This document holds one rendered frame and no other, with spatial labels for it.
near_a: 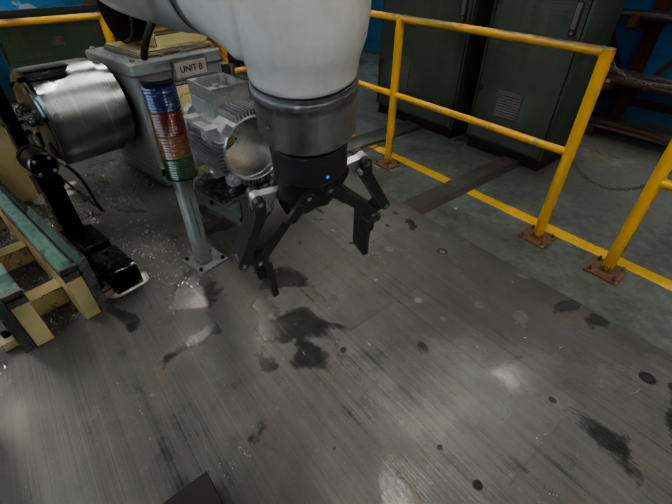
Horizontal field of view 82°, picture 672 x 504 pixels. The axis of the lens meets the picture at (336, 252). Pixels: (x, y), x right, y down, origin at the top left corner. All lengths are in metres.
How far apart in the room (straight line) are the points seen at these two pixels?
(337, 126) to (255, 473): 0.50
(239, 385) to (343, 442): 0.20
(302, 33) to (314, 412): 0.56
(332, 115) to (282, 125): 0.04
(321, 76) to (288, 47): 0.03
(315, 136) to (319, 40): 0.08
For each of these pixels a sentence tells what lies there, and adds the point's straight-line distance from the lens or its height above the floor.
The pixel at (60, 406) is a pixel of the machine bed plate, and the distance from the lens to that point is 0.83.
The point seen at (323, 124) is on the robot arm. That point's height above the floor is 1.29.
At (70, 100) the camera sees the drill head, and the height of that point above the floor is 1.10.
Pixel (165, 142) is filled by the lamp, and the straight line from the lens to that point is 0.82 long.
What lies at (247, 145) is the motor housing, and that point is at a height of 0.97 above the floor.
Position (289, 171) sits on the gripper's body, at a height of 1.24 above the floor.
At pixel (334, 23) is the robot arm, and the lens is 0.29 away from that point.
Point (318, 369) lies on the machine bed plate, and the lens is 0.73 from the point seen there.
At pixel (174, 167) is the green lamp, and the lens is 0.84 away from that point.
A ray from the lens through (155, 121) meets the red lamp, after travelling 0.81.
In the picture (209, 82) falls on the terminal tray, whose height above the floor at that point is 1.13.
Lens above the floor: 1.40
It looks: 38 degrees down
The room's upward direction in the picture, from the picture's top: straight up
